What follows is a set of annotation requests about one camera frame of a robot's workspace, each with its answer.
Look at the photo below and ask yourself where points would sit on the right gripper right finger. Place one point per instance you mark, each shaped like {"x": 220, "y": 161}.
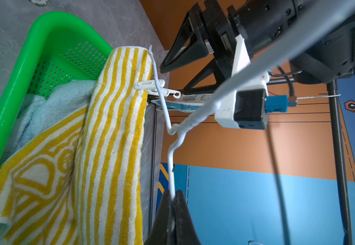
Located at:
{"x": 184, "y": 231}

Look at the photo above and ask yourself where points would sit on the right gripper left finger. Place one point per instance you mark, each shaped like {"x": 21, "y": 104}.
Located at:
{"x": 161, "y": 233}

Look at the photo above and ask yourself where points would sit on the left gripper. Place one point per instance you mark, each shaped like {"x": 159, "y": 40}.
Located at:
{"x": 190, "y": 45}

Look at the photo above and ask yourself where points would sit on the white clothespin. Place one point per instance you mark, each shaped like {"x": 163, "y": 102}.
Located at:
{"x": 157, "y": 90}

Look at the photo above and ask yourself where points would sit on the yellow striped towel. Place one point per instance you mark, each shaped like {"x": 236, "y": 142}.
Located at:
{"x": 115, "y": 139}

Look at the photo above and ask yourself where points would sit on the white wire hanger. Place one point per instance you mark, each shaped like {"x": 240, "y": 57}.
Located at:
{"x": 320, "y": 18}

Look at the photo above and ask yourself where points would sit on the light green towel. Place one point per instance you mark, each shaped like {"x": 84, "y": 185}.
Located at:
{"x": 42, "y": 173}

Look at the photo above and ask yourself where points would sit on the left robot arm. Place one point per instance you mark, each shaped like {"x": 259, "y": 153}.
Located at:
{"x": 265, "y": 22}

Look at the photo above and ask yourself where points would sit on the bunny pattern towel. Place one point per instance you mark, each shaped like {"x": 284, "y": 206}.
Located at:
{"x": 186, "y": 103}

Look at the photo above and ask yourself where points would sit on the black clothes rack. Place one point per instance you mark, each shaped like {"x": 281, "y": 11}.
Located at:
{"x": 246, "y": 185}

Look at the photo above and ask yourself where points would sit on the green plastic basket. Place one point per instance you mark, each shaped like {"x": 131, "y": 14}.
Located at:
{"x": 59, "y": 48}

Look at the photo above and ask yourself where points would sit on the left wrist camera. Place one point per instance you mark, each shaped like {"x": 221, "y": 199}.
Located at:
{"x": 247, "y": 107}

